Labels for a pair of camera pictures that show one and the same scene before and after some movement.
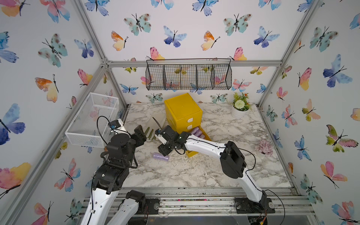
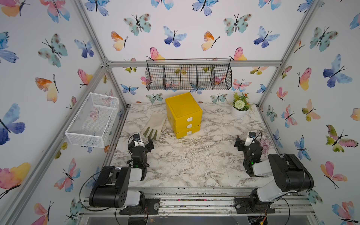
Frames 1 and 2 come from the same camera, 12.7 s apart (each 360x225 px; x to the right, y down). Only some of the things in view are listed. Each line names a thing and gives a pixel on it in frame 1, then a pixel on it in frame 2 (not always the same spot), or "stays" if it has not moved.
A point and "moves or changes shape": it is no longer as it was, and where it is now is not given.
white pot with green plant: x=240 y=106 stays
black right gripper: x=161 y=151 -> x=242 y=145
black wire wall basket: x=191 y=74 stays
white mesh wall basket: x=91 y=126 stays
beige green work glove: x=157 y=121 stays
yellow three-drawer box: x=183 y=115 moves or changes shape
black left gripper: x=138 y=136 -> x=146 y=147
